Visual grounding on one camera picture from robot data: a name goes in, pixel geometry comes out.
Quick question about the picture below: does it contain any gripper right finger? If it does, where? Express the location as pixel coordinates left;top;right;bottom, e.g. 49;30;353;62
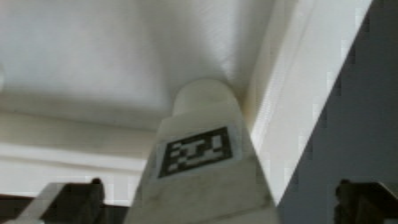
335;179;398;224

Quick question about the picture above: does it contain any white square table top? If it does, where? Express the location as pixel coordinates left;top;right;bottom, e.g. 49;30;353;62
0;0;374;205

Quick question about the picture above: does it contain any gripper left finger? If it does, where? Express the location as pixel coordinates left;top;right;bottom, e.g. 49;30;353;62
11;178;106;224

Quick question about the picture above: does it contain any white table leg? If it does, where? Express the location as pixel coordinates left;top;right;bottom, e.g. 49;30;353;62
125;79;281;224

